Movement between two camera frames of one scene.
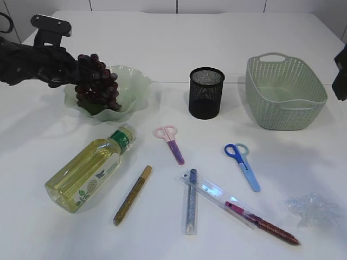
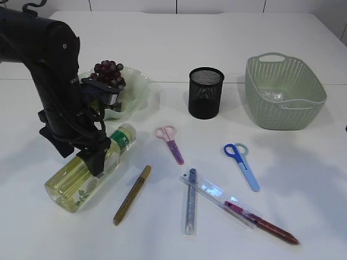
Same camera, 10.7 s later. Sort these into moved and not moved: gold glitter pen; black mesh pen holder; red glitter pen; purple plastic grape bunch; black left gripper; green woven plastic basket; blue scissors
Moved: purple plastic grape bunch; black left gripper
Not moved: blue scissors; red glitter pen; green woven plastic basket; black mesh pen holder; gold glitter pen
